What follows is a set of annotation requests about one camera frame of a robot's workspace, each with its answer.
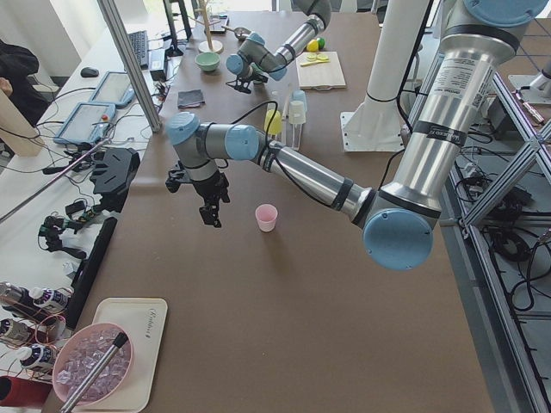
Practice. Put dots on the wooden cutting board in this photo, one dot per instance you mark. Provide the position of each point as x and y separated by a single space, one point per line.
323 76

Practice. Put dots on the white wire cup holder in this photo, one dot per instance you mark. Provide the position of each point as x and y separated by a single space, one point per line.
290 135

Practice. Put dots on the yellow plastic knife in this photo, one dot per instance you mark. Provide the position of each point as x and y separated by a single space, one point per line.
313 62

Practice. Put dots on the cream white cup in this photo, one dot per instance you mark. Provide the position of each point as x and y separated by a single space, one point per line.
297 113

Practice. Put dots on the pink cup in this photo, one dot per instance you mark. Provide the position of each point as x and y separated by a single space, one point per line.
266 216

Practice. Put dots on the metal scoop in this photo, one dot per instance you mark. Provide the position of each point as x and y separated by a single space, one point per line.
240 33

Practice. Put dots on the grey folded cloth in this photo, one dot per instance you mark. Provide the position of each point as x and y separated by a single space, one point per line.
190 98

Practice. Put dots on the wooden mug tree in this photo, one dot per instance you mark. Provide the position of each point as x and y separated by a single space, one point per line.
203 20

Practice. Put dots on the yellow cup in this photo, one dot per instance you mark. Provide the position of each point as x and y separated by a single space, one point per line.
273 122

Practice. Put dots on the green bowl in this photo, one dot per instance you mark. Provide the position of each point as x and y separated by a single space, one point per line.
208 61

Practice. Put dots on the yellow lemon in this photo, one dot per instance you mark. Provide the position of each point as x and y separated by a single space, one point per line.
312 46

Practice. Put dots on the aluminium frame post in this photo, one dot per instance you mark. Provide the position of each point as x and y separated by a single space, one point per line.
116 27

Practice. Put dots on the pink bowl with ice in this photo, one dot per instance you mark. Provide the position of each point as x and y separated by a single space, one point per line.
81 353

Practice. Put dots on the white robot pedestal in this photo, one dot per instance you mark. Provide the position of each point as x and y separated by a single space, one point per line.
376 124

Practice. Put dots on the blue teach pendant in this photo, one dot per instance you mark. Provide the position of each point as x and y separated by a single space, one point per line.
87 123
116 88

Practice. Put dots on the seated person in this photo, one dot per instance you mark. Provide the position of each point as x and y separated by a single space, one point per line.
17 64

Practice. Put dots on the light blue cup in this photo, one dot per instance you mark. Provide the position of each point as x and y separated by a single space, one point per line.
299 95

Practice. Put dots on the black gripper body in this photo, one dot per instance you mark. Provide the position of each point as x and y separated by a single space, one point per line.
212 187

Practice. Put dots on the cream tray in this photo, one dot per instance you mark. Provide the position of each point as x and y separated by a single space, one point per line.
143 321

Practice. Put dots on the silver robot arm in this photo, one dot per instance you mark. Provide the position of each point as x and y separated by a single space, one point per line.
254 52
399 218

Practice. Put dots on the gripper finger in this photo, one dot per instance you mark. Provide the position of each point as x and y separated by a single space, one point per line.
207 215
214 210

